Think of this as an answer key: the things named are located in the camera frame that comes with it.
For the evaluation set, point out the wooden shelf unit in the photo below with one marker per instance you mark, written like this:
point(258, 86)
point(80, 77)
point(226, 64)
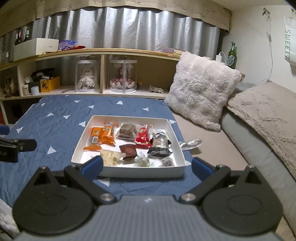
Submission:
point(115, 51)

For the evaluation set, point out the white cup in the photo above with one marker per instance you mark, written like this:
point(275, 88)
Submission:
point(34, 90)

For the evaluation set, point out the white shallow tray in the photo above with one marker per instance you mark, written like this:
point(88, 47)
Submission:
point(129, 172)

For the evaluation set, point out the beige curtain valance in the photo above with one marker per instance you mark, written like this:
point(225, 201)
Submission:
point(127, 5)

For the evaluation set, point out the white storage box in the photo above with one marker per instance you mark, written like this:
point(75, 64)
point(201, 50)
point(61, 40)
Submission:
point(34, 48)

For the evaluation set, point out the yellow box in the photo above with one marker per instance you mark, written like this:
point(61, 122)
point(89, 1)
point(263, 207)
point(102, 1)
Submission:
point(50, 85)

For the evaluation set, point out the green beer bottle on shelf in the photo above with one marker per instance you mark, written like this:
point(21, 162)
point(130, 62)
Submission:
point(27, 36)

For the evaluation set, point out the beige bed sheet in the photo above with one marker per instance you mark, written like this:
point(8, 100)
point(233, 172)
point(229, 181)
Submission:
point(208, 143)

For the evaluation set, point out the brown beer bottle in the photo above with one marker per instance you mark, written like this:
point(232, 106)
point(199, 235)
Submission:
point(18, 38)

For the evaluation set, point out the purple book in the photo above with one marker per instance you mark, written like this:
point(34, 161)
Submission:
point(167, 50)

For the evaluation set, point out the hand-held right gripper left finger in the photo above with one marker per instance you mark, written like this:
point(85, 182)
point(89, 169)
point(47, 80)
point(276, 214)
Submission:
point(92, 166)

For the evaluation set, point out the cream white snack packet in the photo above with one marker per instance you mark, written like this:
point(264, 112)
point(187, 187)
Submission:
point(111, 157)

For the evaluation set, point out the brown figurine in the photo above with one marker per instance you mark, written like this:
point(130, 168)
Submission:
point(10, 87)

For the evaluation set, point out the pink doll in clear case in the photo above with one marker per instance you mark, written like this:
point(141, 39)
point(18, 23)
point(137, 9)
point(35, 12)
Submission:
point(122, 80)

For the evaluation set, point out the white paper flower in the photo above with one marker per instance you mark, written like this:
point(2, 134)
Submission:
point(29, 80)

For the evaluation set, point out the small lidded jar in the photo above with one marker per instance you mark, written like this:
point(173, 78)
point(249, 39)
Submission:
point(25, 90)

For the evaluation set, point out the white charger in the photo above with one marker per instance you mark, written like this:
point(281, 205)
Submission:
point(220, 57)

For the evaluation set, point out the small stone ornament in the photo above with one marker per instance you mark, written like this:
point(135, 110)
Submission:
point(156, 89)

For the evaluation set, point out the beige knit pillow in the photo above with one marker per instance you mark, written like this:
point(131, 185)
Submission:
point(268, 115)

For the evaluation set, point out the red wrapper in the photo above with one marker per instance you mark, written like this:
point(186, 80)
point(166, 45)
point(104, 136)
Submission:
point(78, 47)

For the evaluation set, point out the long orange snack packet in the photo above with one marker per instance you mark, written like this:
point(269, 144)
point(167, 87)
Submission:
point(94, 139)

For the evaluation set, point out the white cloth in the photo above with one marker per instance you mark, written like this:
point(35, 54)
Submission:
point(7, 217)

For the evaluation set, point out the green beer bottle with label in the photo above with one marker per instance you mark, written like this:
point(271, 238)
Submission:
point(232, 56)

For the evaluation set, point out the blue blanket with white triangles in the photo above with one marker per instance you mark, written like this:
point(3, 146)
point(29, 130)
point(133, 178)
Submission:
point(62, 111)

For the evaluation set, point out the wooden stick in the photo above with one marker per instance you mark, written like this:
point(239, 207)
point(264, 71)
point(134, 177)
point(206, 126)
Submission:
point(68, 90)

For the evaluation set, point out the silver curtain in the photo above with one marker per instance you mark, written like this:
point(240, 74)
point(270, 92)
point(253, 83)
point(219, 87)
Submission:
point(138, 30)

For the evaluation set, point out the olive brown snack packet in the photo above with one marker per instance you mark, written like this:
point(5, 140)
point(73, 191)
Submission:
point(126, 132)

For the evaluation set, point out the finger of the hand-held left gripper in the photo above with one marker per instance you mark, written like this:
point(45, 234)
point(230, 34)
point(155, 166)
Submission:
point(23, 144)
point(4, 129)

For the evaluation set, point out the dark brown snack packet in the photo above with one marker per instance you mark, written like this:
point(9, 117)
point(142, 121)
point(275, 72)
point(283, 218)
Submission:
point(128, 151)

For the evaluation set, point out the black bag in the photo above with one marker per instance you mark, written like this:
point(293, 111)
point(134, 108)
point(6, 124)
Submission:
point(44, 73)

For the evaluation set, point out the fluffy white pillow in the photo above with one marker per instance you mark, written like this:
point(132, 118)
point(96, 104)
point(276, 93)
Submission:
point(203, 88)

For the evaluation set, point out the black snack packet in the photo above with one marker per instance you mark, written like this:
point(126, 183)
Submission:
point(159, 148)

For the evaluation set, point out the red snack packet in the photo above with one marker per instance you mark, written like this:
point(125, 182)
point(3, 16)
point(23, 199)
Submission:
point(143, 136)

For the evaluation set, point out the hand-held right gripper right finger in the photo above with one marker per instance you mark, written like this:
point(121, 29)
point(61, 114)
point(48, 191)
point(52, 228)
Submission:
point(201, 168)

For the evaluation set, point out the short orange snack packet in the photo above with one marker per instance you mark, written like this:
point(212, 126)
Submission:
point(108, 133)

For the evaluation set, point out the grey cushion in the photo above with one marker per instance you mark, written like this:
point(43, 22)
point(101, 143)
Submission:
point(249, 148)

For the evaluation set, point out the white doll in clear case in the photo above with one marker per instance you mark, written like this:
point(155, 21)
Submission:
point(87, 78)

